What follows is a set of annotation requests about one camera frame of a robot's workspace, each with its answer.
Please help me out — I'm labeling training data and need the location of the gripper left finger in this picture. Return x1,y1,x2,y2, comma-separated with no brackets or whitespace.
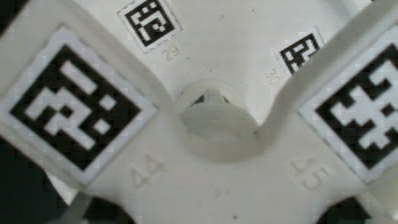
55,194,135,224

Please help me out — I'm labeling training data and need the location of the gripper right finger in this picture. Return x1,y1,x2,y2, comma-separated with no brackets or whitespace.
321,196,398,224

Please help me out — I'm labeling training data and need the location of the white cylindrical table leg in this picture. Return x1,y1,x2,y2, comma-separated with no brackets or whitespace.
177,80,259,162

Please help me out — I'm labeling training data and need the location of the white cross-shaped table base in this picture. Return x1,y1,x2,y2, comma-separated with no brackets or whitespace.
0,0,398,224

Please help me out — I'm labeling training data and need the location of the white round table top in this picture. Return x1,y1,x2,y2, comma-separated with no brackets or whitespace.
53,0,346,163

